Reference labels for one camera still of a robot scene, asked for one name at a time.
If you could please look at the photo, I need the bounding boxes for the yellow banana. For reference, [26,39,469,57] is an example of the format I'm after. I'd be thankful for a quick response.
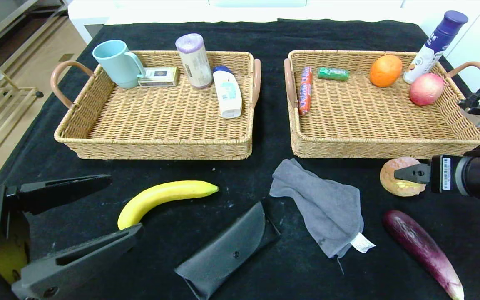
[117,180,220,230]

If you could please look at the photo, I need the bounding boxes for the woven wicker basket brown handles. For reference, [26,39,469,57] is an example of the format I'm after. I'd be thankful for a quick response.
[50,50,262,161]
[284,50,480,160]

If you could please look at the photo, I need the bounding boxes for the purple eggplant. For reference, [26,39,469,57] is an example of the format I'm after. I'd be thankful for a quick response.
[383,210,465,300]

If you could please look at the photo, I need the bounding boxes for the light blue plastic mug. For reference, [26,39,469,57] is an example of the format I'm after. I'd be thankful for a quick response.
[92,40,146,89]

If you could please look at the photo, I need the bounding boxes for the small white card box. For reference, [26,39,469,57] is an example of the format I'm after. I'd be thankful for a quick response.
[138,67,179,88]

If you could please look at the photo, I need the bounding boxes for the black glasses case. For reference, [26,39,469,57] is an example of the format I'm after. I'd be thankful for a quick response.
[175,201,282,300]

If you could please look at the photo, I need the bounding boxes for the white bottle purple cap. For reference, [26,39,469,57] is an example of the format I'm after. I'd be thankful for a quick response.
[403,10,469,85]

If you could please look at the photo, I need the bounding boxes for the grey cloth with white tag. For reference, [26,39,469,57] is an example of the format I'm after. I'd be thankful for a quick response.
[269,159,376,275]

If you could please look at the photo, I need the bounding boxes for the green candy pack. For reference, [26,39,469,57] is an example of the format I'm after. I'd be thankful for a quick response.
[318,67,350,81]

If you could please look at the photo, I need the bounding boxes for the light wooden wheeled rack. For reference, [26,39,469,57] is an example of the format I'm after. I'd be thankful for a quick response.
[0,73,45,174]

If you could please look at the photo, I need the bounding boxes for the black tablecloth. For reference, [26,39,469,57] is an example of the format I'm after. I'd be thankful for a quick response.
[0,19,480,300]

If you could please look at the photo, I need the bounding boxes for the orange fruit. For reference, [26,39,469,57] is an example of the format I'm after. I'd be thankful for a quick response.
[369,55,403,88]

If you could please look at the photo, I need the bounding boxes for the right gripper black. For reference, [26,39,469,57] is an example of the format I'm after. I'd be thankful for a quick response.
[393,155,480,201]

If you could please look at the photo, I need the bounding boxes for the white lotion bottle blue cap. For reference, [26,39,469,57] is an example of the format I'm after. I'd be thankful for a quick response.
[213,66,243,119]

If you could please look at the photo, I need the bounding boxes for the purple-topped beige roll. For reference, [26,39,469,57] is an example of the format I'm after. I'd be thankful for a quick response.
[175,33,213,89]

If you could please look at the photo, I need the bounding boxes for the toy burger bun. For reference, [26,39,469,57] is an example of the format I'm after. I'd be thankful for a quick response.
[380,157,428,197]

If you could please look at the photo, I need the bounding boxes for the orange-red candy tube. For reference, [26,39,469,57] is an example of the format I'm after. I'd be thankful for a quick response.
[298,66,313,115]

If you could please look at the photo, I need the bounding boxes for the red apple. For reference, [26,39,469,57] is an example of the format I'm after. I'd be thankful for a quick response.
[409,73,445,106]

